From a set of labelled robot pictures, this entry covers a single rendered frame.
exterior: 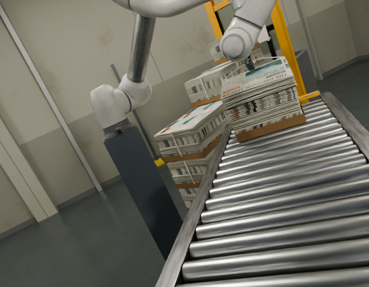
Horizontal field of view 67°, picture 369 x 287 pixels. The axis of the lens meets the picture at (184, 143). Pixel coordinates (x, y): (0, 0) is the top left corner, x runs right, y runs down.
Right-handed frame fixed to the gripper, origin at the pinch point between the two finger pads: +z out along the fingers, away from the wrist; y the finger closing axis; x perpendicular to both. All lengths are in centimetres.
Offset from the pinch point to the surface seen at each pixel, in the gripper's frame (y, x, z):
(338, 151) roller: 39, 20, -46
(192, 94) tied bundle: 15, -62, 95
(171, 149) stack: 44, -73, 41
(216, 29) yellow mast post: -40, -43, 204
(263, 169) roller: 40, -2, -46
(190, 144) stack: 44, -55, 35
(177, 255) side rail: 43, -22, -81
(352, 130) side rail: 38, 27, -34
